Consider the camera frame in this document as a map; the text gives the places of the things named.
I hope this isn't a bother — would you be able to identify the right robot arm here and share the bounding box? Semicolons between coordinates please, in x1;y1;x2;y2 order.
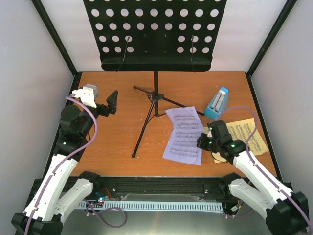
197;120;313;235

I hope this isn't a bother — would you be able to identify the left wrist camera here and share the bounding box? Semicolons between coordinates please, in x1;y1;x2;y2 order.
71;84;98;108

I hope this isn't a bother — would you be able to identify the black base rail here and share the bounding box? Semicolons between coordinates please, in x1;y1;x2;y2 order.
95;177;236;202

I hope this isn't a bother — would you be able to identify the black cage frame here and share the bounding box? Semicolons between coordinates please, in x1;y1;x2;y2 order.
14;0;309;235

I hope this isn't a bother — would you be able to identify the blue metronome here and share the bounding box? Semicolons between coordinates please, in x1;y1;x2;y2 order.
204;87;229;119

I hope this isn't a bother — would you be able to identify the yellow sheet music page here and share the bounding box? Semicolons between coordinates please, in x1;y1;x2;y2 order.
226;118;269;156

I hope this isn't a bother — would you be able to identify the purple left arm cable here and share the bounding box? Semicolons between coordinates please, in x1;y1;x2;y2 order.
24;95;98;235

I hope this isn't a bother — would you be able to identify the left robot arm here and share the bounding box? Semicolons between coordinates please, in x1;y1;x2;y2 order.
11;85;118;235

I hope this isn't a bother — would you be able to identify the light blue slotted cable duct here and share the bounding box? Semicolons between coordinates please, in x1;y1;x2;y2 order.
77;199;224;212

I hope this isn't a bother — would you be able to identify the white sheet music page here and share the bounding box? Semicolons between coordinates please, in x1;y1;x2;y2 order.
163;107;204;165

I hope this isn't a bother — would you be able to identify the black music stand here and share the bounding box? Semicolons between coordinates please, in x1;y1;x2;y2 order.
82;0;227;159

